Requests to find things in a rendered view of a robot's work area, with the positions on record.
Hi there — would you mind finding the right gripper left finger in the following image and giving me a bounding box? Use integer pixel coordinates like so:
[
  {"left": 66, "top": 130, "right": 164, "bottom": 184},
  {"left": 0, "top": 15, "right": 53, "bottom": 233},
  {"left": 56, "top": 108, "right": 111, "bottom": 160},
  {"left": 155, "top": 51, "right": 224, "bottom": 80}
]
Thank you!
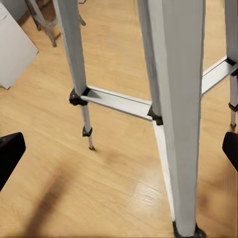
[{"left": 0, "top": 132, "right": 26, "bottom": 191}]

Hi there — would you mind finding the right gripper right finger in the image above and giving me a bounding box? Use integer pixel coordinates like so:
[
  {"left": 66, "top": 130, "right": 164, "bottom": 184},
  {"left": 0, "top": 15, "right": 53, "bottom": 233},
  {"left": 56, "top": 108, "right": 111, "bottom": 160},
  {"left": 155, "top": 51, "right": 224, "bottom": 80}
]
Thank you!
[{"left": 222, "top": 131, "right": 238, "bottom": 172}]

